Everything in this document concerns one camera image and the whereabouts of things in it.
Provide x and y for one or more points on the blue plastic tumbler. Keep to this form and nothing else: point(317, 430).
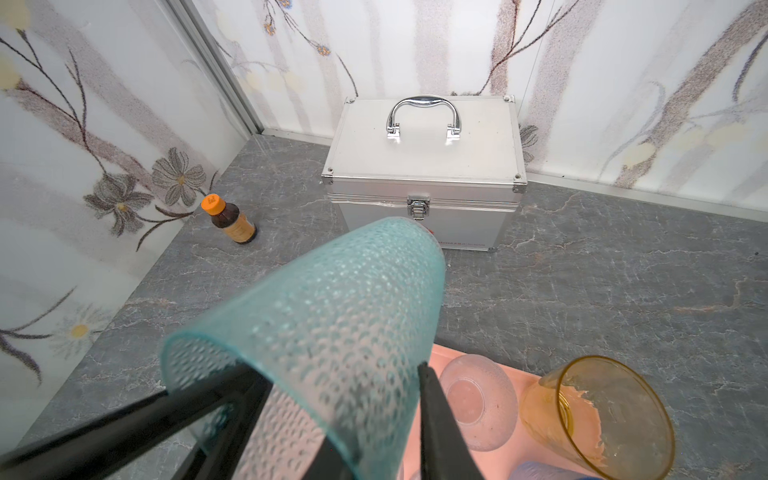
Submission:
point(532, 470)

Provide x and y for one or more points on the frosted white cup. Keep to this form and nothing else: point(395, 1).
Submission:
point(483, 401)

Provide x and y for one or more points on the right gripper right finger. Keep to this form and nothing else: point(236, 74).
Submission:
point(443, 451)

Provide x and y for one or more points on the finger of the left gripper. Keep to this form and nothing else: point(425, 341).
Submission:
point(117, 439)
point(244, 405)

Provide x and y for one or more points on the teal plastic cup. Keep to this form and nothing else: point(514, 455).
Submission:
point(340, 333)

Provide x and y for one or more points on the yellow plastic tumbler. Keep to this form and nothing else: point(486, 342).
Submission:
point(597, 412)

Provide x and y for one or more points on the silver aluminium case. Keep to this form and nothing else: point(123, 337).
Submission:
point(453, 164)

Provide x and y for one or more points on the brown bottle orange cap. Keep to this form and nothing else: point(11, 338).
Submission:
point(227, 217)

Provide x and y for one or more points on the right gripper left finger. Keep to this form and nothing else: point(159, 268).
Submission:
point(328, 464)

